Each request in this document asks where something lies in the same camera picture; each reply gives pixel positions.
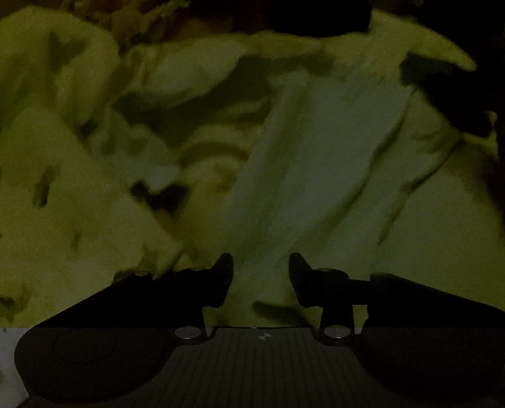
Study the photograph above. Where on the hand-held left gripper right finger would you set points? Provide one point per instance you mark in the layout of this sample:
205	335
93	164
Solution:
301	280

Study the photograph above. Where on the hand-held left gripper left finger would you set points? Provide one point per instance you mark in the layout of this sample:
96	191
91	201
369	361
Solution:
220	280

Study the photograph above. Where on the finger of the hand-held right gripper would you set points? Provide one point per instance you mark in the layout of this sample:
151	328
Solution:
422	68

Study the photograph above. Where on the white small garment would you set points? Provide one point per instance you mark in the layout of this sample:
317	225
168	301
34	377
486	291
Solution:
320	170

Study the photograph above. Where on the dark cloth pile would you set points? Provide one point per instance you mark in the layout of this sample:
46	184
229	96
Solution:
278	0

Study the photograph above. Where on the yellow printed blanket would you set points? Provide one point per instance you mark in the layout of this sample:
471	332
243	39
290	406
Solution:
44	221

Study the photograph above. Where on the patterned brown cloth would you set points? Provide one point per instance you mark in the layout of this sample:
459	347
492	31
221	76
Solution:
121	8

